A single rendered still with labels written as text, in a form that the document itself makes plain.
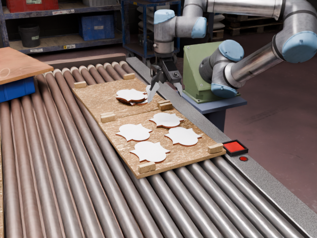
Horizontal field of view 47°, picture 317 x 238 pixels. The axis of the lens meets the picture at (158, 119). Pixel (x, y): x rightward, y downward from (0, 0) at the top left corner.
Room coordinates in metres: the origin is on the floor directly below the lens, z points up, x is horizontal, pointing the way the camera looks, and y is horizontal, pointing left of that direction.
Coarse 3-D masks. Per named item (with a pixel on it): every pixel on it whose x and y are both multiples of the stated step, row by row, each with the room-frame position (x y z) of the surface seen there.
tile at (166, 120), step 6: (156, 114) 1.40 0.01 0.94; (162, 114) 1.40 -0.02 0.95; (168, 114) 1.40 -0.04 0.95; (174, 114) 1.39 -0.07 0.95; (150, 120) 1.35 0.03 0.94; (156, 120) 1.34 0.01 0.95; (162, 120) 1.33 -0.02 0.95; (168, 120) 1.33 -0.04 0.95; (174, 120) 1.33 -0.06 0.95; (180, 120) 1.33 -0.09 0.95; (162, 126) 1.29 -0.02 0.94; (168, 126) 1.28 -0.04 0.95; (174, 126) 1.28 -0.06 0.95
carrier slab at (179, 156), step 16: (160, 112) 1.43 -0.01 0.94; (176, 112) 1.44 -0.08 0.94; (112, 128) 1.29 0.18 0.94; (160, 128) 1.29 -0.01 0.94; (192, 128) 1.29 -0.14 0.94; (112, 144) 1.18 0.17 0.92; (128, 144) 1.16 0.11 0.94; (160, 144) 1.17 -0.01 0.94; (176, 144) 1.17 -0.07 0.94; (208, 144) 1.17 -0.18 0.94; (128, 160) 1.06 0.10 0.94; (176, 160) 1.06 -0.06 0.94; (192, 160) 1.07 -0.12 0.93; (144, 176) 0.98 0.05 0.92
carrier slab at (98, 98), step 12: (96, 84) 1.76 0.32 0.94; (108, 84) 1.76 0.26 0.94; (120, 84) 1.76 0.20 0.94; (132, 84) 1.77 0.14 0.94; (144, 84) 1.77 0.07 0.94; (84, 96) 1.61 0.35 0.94; (96, 96) 1.61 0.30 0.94; (108, 96) 1.61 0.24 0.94; (156, 96) 1.61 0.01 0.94; (96, 108) 1.48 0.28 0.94; (108, 108) 1.48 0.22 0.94; (120, 108) 1.48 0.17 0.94; (132, 108) 1.48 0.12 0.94; (144, 108) 1.48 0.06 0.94; (156, 108) 1.48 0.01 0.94; (96, 120) 1.37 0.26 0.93
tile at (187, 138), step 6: (174, 132) 1.24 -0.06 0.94; (180, 132) 1.24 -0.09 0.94; (186, 132) 1.24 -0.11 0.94; (192, 132) 1.24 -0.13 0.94; (174, 138) 1.20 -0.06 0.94; (180, 138) 1.20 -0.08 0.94; (186, 138) 1.20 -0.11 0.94; (192, 138) 1.20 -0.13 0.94; (198, 138) 1.21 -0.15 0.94; (174, 144) 1.16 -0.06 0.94; (180, 144) 1.16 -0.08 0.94; (186, 144) 1.15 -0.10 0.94; (192, 144) 1.15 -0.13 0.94
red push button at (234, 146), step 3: (225, 144) 1.18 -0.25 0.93; (228, 144) 1.18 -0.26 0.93; (231, 144) 1.18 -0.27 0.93; (234, 144) 1.18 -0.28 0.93; (237, 144) 1.18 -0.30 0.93; (228, 147) 1.16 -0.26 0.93; (231, 147) 1.16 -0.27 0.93; (234, 147) 1.16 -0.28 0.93; (237, 147) 1.16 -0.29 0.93; (240, 147) 1.16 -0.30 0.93; (231, 150) 1.14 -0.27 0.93; (234, 150) 1.14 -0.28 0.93; (237, 150) 1.14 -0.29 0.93
